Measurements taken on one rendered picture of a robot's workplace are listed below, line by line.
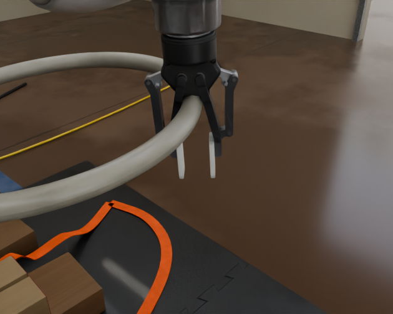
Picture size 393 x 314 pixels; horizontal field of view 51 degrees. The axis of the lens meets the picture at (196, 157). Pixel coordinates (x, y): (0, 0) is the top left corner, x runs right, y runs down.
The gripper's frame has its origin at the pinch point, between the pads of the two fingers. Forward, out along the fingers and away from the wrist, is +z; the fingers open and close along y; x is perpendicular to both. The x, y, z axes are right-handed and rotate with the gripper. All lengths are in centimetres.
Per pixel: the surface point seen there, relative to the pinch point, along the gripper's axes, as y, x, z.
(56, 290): 53, -36, 75
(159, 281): 21, -50, 88
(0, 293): 64, -26, 64
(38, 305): 52, -23, 67
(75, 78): 115, -267, 91
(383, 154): -98, -151, 100
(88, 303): 42, -33, 79
